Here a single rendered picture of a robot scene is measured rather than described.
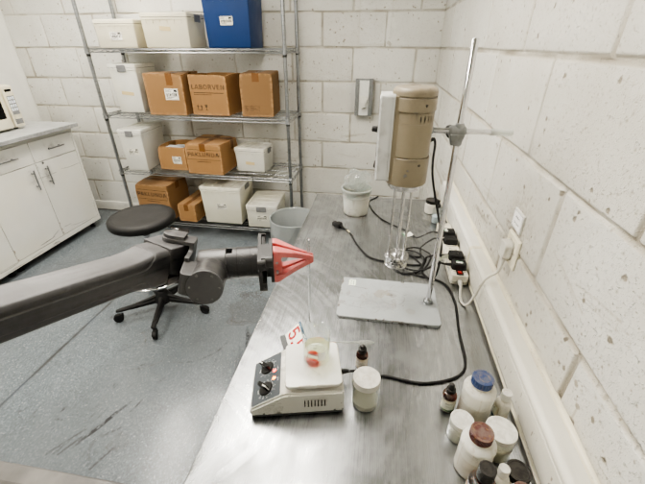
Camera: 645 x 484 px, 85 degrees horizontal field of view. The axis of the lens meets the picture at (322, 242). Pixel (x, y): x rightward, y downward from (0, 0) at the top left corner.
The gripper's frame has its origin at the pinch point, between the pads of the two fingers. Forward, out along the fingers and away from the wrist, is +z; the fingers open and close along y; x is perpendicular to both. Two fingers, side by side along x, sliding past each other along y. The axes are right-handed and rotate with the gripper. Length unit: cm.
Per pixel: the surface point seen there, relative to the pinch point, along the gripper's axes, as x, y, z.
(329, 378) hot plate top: 26.2, -6.6, 3.3
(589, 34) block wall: -36, 14, 55
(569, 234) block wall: -3, -3, 50
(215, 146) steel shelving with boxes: 37, 217, -48
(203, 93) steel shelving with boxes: 2, 226, -52
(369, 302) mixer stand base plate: 34.7, 25.7, 20.7
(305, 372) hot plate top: 26.2, -4.1, -1.5
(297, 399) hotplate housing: 29.2, -8.2, -3.7
